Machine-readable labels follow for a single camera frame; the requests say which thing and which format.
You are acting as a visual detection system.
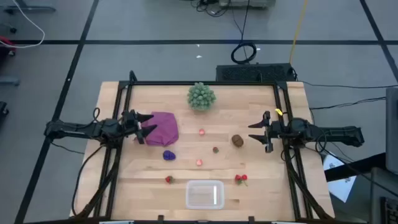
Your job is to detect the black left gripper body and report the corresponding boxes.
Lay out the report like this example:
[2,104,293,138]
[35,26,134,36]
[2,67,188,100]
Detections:
[121,108,146,145]

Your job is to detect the clear plastic container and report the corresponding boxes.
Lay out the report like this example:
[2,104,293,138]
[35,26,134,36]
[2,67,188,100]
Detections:
[185,179,226,210]

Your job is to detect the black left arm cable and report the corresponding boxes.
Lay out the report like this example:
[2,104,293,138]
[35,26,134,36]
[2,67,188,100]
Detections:
[71,107,107,217]

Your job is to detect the coiled black cable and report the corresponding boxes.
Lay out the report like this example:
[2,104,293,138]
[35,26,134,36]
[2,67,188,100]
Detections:
[230,0,258,65]

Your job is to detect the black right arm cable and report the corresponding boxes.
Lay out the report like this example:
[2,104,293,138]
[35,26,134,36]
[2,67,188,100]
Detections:
[280,118,330,163]

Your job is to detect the white paper sheet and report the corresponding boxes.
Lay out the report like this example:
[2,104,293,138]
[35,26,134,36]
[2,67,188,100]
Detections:
[323,154,358,203]

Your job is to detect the black aluminium table frame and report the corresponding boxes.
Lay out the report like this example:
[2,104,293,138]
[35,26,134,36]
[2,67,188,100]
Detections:
[70,79,336,224]

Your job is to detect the grey cabinet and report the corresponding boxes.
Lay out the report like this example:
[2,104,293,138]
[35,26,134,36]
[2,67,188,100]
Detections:
[385,86,398,175]

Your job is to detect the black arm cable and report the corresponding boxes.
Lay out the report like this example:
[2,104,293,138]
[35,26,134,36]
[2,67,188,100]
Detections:
[71,107,107,217]
[280,118,330,163]

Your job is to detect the black computer case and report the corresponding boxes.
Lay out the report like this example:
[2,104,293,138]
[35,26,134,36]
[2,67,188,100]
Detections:
[215,63,296,83]

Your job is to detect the black keyboard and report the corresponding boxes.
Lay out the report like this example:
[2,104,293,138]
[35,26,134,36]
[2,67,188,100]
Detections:
[380,196,398,224]

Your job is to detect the grey device box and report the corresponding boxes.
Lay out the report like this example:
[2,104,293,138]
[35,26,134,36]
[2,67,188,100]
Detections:
[218,0,277,9]

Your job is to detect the tangled black cables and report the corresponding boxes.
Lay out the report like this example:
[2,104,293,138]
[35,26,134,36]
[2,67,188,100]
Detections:
[190,0,233,18]

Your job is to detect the red cherry pair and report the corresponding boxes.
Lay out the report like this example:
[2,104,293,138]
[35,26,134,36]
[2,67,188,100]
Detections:
[234,174,249,187]

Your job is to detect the yellow floor cable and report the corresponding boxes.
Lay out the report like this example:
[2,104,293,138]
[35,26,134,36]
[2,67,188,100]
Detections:
[289,0,310,65]

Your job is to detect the brown kiwi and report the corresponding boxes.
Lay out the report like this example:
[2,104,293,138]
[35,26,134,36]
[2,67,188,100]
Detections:
[231,134,244,148]

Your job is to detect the purple cloth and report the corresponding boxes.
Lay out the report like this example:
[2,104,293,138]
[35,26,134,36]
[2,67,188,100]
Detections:
[134,111,180,147]

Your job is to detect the thin black floor cable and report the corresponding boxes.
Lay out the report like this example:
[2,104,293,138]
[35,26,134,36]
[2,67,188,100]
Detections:
[309,96,387,111]
[300,80,398,90]

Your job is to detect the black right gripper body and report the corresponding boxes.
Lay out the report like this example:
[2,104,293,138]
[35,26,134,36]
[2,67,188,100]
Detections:
[263,110,290,154]

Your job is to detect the grey metal floor bar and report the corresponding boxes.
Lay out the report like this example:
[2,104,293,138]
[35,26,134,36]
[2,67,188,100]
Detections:
[3,4,57,15]

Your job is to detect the white floor cable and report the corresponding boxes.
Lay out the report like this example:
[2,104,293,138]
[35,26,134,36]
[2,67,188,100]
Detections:
[0,0,46,49]

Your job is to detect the purple grape bunch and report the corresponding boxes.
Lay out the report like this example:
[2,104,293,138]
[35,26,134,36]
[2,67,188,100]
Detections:
[162,149,177,162]

